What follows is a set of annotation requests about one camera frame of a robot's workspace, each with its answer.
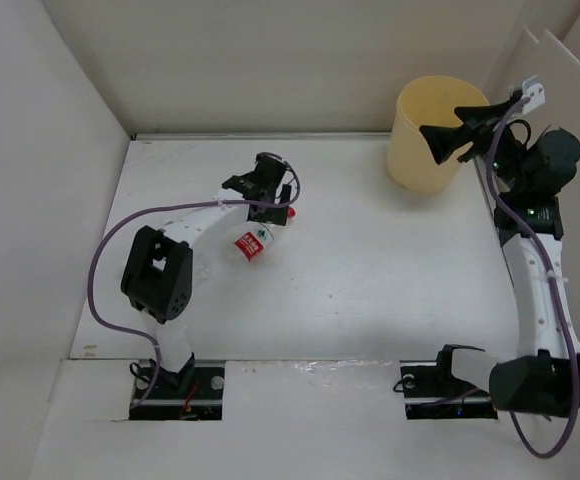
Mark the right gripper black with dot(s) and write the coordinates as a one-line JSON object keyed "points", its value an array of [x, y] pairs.
{"points": [[444, 140]]}

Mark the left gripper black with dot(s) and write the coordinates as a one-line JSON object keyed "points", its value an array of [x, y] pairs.
{"points": [[274, 215]]}

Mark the red label plastic bottle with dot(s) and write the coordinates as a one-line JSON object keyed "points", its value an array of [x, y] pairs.
{"points": [[248, 241]]}

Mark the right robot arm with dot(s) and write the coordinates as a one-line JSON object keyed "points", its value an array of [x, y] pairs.
{"points": [[525, 179]]}

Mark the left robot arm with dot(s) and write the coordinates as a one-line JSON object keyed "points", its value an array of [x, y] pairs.
{"points": [[158, 274]]}

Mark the yellow plastic bin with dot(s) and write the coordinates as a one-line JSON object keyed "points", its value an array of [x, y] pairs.
{"points": [[428, 100]]}

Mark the blue label bottle lower left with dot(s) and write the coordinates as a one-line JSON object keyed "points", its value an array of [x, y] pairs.
{"points": [[203, 271]]}

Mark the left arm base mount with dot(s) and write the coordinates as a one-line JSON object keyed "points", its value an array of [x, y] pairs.
{"points": [[195, 393]]}

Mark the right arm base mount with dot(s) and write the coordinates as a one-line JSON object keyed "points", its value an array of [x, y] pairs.
{"points": [[431, 393]]}

